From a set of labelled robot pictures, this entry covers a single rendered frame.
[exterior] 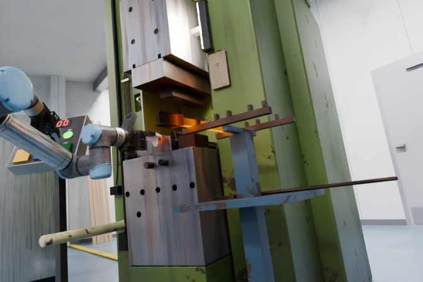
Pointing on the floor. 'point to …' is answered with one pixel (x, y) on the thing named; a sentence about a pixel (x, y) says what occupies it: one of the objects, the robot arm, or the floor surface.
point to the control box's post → (60, 195)
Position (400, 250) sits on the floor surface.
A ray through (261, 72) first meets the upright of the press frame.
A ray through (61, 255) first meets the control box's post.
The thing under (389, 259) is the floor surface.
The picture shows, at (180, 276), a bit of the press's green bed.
